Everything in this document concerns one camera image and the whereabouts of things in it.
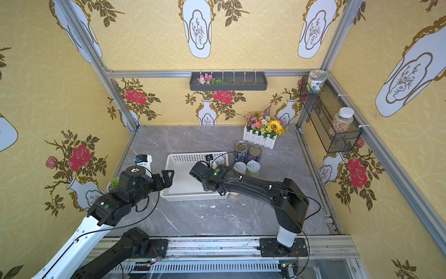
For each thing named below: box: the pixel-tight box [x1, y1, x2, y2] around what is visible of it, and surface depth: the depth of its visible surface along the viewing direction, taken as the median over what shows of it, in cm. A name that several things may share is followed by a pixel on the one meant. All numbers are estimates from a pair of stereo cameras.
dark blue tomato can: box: [247, 145, 262, 163], surface depth 97 cm
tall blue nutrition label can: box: [234, 140, 250, 163], surface depth 99 cm
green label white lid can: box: [246, 159, 261, 178], surface depth 97 cm
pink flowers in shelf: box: [196, 72, 224, 85], surface depth 89 cm
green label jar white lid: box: [306, 69, 328, 94], surface depth 87 cm
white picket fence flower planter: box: [243, 109, 286, 150], surface depth 102 cm
